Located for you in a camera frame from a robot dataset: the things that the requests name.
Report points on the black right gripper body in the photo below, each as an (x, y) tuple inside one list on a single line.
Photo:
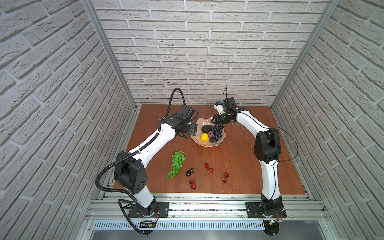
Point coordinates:
[(222, 118)]

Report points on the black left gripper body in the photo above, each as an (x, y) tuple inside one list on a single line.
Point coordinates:
[(192, 128)]

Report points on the dark fake avocado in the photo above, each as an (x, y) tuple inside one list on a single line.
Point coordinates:
[(207, 128)]

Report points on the yellow fake lemon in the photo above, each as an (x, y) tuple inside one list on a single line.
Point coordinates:
[(205, 137)]

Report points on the dark blue fake grape bunch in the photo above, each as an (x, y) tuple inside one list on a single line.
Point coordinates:
[(218, 130)]

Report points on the green fake grape bunch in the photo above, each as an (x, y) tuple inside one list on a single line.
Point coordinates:
[(178, 159)]

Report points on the purple fake fig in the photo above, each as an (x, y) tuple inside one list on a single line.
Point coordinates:
[(212, 136)]

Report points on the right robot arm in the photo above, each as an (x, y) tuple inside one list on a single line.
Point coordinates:
[(267, 150)]

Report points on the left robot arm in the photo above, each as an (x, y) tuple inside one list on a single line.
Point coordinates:
[(131, 173)]

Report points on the beige wavy fruit bowl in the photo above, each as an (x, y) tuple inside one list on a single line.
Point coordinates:
[(201, 122)]

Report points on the black fake berry pair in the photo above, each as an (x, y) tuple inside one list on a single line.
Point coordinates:
[(190, 172)]

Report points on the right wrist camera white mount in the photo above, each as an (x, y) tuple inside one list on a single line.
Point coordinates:
[(225, 105)]

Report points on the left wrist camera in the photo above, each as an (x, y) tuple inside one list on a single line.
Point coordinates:
[(186, 113)]

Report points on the aluminium front rail frame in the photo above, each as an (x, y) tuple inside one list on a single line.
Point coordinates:
[(181, 211)]

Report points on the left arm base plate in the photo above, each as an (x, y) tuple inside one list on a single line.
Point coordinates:
[(155, 209)]

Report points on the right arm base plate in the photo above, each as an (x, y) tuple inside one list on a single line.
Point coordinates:
[(264, 210)]

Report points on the right aluminium corner post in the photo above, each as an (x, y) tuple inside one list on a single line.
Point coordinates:
[(325, 16)]

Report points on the aluminium corner post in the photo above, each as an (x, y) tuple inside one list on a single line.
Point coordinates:
[(325, 16), (98, 27)]

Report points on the left aluminium corner post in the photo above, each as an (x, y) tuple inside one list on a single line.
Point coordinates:
[(98, 27)]

